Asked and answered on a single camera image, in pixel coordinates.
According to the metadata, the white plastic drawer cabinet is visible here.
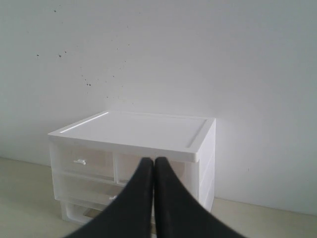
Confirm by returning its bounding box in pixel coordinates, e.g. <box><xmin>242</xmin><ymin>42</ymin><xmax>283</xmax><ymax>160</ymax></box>
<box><xmin>48</xmin><ymin>111</ymin><xmax>216</xmax><ymax>210</ymax></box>

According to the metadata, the clear plastic container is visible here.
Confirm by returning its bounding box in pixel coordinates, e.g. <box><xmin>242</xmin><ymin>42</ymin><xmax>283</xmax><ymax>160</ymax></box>
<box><xmin>60</xmin><ymin>201</ymin><xmax>108</xmax><ymax>225</ymax></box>
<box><xmin>53</xmin><ymin>174</ymin><xmax>124</xmax><ymax>205</ymax></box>

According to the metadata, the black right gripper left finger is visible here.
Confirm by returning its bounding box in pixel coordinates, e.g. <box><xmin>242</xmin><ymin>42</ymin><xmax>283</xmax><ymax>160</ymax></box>
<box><xmin>67</xmin><ymin>158</ymin><xmax>154</xmax><ymax>238</ymax></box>

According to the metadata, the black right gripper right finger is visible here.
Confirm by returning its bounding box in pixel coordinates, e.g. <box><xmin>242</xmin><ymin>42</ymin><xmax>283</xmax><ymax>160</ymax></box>
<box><xmin>154</xmin><ymin>157</ymin><xmax>239</xmax><ymax>238</ymax></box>

